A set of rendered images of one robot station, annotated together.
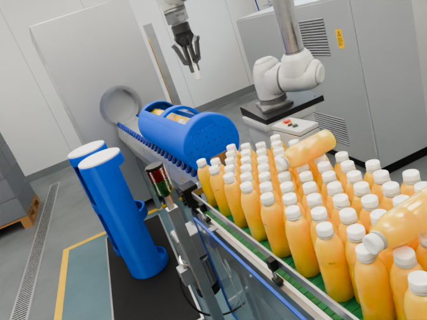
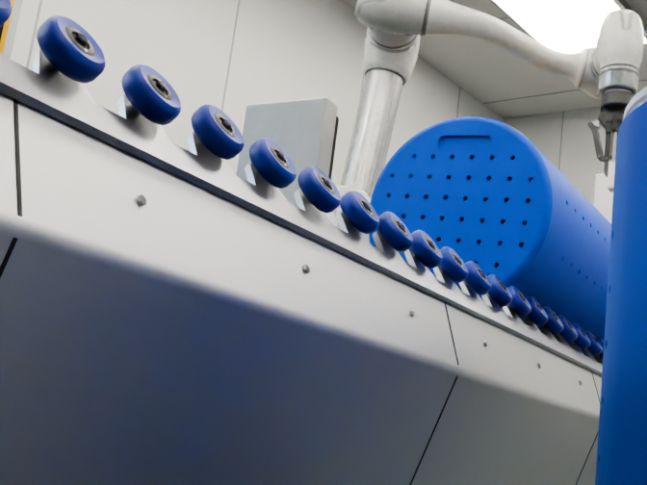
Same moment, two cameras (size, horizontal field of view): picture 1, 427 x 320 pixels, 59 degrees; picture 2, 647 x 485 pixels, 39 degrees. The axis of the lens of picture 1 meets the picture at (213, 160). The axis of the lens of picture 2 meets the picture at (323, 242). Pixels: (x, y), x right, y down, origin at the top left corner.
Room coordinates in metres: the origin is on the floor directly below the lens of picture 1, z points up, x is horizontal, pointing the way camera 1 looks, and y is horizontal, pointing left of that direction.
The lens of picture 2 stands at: (3.44, 1.14, 0.75)
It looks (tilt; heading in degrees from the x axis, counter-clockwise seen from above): 12 degrees up; 231
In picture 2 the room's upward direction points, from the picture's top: 7 degrees clockwise
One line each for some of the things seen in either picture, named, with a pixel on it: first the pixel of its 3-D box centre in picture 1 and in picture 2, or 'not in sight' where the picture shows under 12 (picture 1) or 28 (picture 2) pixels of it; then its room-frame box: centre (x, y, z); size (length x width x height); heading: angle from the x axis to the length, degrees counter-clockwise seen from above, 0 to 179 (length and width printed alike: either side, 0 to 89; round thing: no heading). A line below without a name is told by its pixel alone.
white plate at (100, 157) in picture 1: (98, 157); not in sight; (2.37, 0.68, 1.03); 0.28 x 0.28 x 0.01
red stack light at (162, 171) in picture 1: (157, 173); not in sight; (1.15, 0.19, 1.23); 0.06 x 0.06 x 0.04
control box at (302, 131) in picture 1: (296, 134); not in sight; (1.53, -0.37, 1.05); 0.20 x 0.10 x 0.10; 19
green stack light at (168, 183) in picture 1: (162, 185); not in sight; (1.15, 0.19, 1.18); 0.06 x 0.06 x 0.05
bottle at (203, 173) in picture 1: (209, 183); not in sight; (1.48, 0.05, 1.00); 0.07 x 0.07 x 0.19
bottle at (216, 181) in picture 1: (222, 191); not in sight; (1.36, 0.01, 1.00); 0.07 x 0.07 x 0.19
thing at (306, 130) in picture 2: not in sight; (285, 178); (2.89, 0.39, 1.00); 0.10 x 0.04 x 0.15; 109
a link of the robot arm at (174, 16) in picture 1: (176, 16); (618, 84); (1.63, -0.05, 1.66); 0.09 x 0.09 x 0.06
